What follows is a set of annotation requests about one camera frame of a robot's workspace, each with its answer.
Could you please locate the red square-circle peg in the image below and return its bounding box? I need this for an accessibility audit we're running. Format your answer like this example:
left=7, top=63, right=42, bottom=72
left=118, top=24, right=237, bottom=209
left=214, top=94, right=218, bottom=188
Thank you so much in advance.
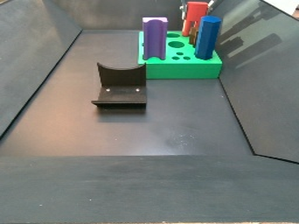
left=182, top=2, right=209, bottom=37

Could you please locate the green shape sorter board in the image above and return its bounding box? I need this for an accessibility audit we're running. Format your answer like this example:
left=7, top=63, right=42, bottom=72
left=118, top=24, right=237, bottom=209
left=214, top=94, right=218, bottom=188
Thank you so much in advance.
left=138, top=31, right=222, bottom=79

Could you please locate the blue hexagonal prism peg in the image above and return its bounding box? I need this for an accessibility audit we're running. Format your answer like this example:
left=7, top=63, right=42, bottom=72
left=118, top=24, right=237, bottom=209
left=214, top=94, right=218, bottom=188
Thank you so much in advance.
left=196, top=16, right=222, bottom=60

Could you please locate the brown star peg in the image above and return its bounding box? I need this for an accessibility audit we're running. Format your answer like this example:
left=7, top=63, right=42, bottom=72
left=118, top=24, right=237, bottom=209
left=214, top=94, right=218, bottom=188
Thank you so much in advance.
left=190, top=27, right=198, bottom=47

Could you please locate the purple tall notched block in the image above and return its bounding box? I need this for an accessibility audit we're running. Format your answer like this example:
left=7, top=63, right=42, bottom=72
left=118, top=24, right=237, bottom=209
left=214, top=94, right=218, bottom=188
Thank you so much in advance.
left=143, top=17, right=169, bottom=60

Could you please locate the black curved holder stand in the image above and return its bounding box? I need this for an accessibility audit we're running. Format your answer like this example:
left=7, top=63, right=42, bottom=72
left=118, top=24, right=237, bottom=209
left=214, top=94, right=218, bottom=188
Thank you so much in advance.
left=91, top=63, right=147, bottom=107

